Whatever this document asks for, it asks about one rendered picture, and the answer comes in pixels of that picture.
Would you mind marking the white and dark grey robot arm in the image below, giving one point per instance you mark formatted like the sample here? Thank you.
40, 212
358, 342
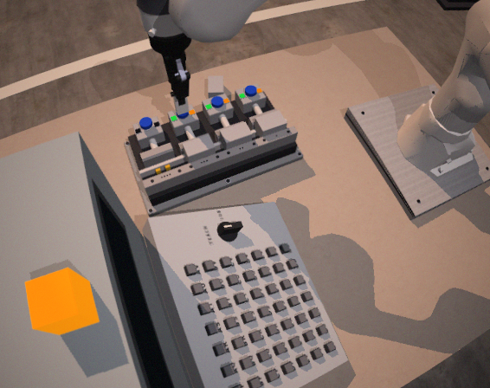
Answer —
433, 134

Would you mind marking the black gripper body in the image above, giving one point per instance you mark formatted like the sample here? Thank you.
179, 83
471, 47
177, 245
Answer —
173, 46

